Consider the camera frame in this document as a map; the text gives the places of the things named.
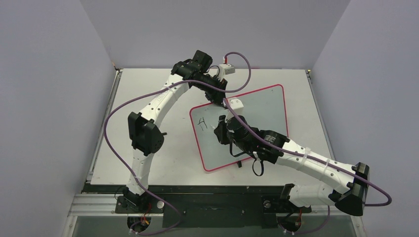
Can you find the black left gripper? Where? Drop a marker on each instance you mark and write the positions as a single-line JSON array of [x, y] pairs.
[[216, 97]]

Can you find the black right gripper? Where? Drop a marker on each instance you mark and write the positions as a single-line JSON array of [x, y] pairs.
[[223, 131]]

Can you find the pink-framed whiteboard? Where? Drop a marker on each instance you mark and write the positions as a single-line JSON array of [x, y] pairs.
[[264, 112]]

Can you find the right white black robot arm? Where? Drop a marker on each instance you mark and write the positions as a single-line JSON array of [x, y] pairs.
[[342, 185]]

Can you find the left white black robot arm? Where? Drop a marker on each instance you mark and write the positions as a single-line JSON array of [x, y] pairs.
[[143, 127]]

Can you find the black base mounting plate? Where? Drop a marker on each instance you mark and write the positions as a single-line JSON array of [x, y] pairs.
[[220, 219]]

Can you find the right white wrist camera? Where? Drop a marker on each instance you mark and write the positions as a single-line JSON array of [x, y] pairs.
[[235, 105]]

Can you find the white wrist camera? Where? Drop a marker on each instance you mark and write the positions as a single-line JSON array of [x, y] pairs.
[[223, 70], [235, 105]]

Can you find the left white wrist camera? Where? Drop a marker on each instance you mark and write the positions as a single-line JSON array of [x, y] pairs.
[[223, 70]]

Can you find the aluminium table frame rail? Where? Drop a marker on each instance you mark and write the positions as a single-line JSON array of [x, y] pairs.
[[106, 205]]

